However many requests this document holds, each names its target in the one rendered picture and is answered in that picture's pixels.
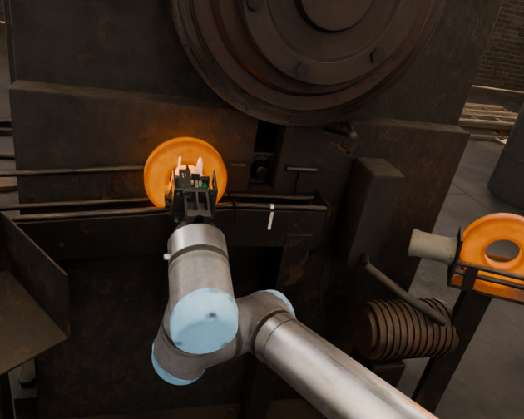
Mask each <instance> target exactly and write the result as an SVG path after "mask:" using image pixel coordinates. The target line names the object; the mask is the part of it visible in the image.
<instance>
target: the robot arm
mask: <svg viewBox="0 0 524 419"><path fill-rule="evenodd" d="M180 164H181V156H180V157H179V162H178V167H177V168H176V169H175V168H173V171H172V177H171V182H170V183H169V184H168V186H167V187H166V188H165V190H164V203H165V210H170V213H169V218H170V219H172V220H174V224H179V225H178V226H177V227H176V228H175V230H174V232H173V234H172V235H171V236H170V238H169V239H168V243H167V248H168V254H164V260H169V261H168V277H169V301H168V304H167V306H166V310H165V313H164V316H163V319H162V321H161V325H160V328H159V331H158V333H157V336H156V338H155V340H154V342H153V345H152V355H151V359H152V364H153V367H154V368H155V370H156V372H157V373H158V375H159V376H160V377H161V378H163V379H164V380H165V381H167V382H169V383H172V384H175V385H186V384H190V383H192V382H194V381H195V380H197V379H198V378H200V377H201V376H202V375H203V373H204V371H205V369H206V368H208V367H212V366H214V365H216V364H218V363H221V362H224V361H227V360H229V359H232V358H234V357H238V356H240V355H242V354H245V353H247V352H251V353H252V354H253V355H254V356H255V357H257V358H258V359H259V360H260V361H261V362H262V363H265V364H266V365H267V366H269V367H270V368H271V369H272V370H273V371H274V372H276V373H277V374H278V375H279V376H280V377H281V378H282V379H284V380H285V381H286V382H287V383H288V384H289V385H290V386H291V387H292V388H293V389H294V390H295V391H296V392H298V393H299V394H300V395H301V396H302V397H303V398H305V399H306V400H307V401H308V402H309V403H310V404H311V405H313V406H314V407H315V408H316V409H317V410H318V411H319V412H321V413H322V414H323V415H324V416H325V417H326V418H328V419H439V418H437V417H435V416H434V415H433V414H432V413H431V412H429V411H427V410H426V409H424V408H423V407H421V406H420V405H418V404H417V403H416V402H414V401H413V400H412V399H410V398H409V397H407V396H405V395H404V394H403V393H401V392H400V391H399V390H397V389H396V388H394V387H393V386H391V385H390V384H388V383H387V382H385V381H384V380H383V379H382V378H380V377H378V376H377V375H376V374H374V373H373V372H371V371H369V370H368V369H367V368H366V367H364V366H363V365H361V364H360V363H358V362H357V361H355V360H354V359H352V358H351V357H350V356H348V355H347V354H346V353H344V352H342V351H341V350H339V349H338V348H337V347H335V346H334V345H333V344H331V343H330V342H328V341H327V340H325V339H324V338H322V337H320V336H319V335H318V334H317V333H315V332H314V331H312V330H311V329H310V328H308V327H306V326H305V325H303V324H302V323H301V322H300V321H298V320H297V319H296V317H295V314H294V309H293V307H292V305H291V303H290V301H289V300H288V299H287V298H286V297H285V296H284V295H283V294H282V293H280V292H278V291H276V290H272V289H269V290H265V291H257V292H254V293H252V294H251V295H248V296H244V297H242V298H237V299H235V296H234V291H233V286H232V281H231V276H230V266H229V258H228V252H227V248H226V242H225V236H224V234H223V233H222V232H221V231H220V230H219V229H218V228H216V226H215V225H214V224H213V223H211V222H210V221H211V220H212V219H213V216H214V212H215V207H216V206H215V203H216V199H217V195H218V186H217V181H216V176H215V171H214V170H213V173H212V178H211V183H212V188H213V189H211V188H210V177H209V176H205V175H202V165H203V162H202V159H201V158H199V159H198V162H197V165H196V167H194V166H193V165H182V166H180ZM214 182H215V184H214Z"/></svg>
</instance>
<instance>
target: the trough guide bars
mask: <svg viewBox="0 0 524 419"><path fill-rule="evenodd" d="M485 254H486V256H487V257H488V258H489V259H494V260H498V261H502V262H509V261H512V260H513V258H509V257H506V256H501V255H498V254H491V253H487V252H485ZM457 265H458V266H461V269H457V268H456V269H455V274H459V275H462V276H463V280H462V284H461V288H460V290H462V291H466V292H469V293H471V292H472V289H473V286H474V284H475V281H476V279H480V280H483V281H487V282H490V283H497V284H500V285H504V286H507V287H511V288H517V289H520V290H524V284H522V283H516V282H512V281H509V280H505V279H499V278H495V277H492V276H488V275H485V274H478V270H479V271H483V272H487V273H490V274H497V275H501V276H504V277H508V278H511V279H518V280H521V281H524V275H523V274H517V273H513V272H509V271H506V270H502V269H495V268H492V267H488V266H484V265H480V264H474V263H470V262H467V261H463V260H460V256H459V259H458V261H457ZM464 267H466V270H465V269H464Z"/></svg>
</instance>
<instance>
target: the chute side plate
mask: <svg viewBox="0 0 524 419"><path fill-rule="evenodd" d="M271 212H274V215H273V219H272V224H271V228H270V229H268V225H269V217H270V213H271ZM324 216H325V212H314V211H292V210H269V209H235V215H234V221H233V209H216V210H215V212H214V216H213V219H212V220H211V221H210V222H211V223H213V224H214V225H215V226H216V228H218V229H219V230H220V231H221V232H222V233H223V234H224V236H225V242H226V247H229V246H245V247H284V242H285V239H286V235H287V234H307V235H313V238H312V242H311V245H310V247H313V248H316V247H317V244H318V241H319V236H320V232H321V229H322V225H323V222H324ZM15 224H16V225H17V226H18V227H19V228H20V229H21V230H22V231H23V232H24V233H25V234H27V235H28V236H29V237H30V238H31V239H32V240H33V241H34V242H35V243H36V244H37V245H38V246H39V247H40V248H41V249H42V250H43V251H44V252H45V253H46V254H47V255H48V256H49V257H50V258H51V259H52V260H53V261H60V260H70V259H89V258H100V257H110V256H120V255H130V254H149V253H160V252H168V248H167V243H168V239H169V238H170V236H171V235H172V234H173V232H174V230H175V228H176V227H177V226H178V225H179V224H174V220H172V219H170V218H169V213H163V214H138V215H124V216H112V217H99V218H85V219H60V220H47V221H34V222H21V223H15Z"/></svg>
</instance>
